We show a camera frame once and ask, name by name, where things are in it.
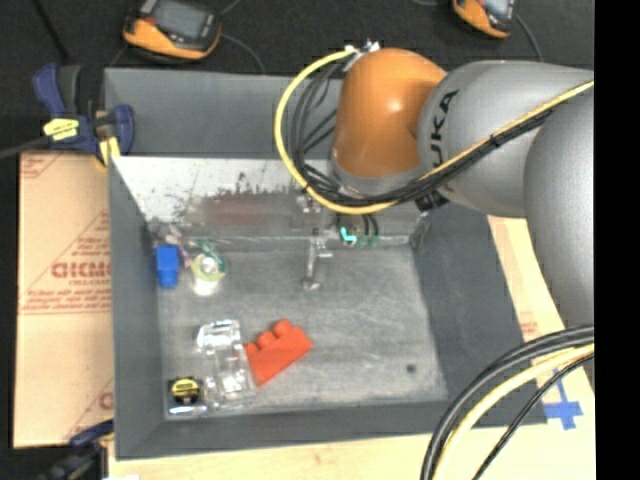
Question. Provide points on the black and yellow round tool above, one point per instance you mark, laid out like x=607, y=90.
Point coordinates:
x=186, y=389

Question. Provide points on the red toy brick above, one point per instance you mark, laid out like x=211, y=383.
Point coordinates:
x=275, y=350

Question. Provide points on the brown cardboard board red print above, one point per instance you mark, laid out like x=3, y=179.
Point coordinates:
x=60, y=318

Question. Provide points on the small grey purple object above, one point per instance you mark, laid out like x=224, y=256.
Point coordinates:
x=162, y=233

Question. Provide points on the grey metal bin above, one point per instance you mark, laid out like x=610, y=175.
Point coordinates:
x=350, y=328

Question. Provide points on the clear plastic tray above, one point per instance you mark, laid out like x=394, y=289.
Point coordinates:
x=232, y=375

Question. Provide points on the black cylinder on white bracket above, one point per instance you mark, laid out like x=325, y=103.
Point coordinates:
x=431, y=201

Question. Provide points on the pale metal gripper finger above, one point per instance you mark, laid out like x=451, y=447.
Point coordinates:
x=314, y=268
x=309, y=204

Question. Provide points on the blue toy block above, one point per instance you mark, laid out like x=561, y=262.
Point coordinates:
x=167, y=265

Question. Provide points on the clear plastic box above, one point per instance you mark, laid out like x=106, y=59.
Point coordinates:
x=218, y=335

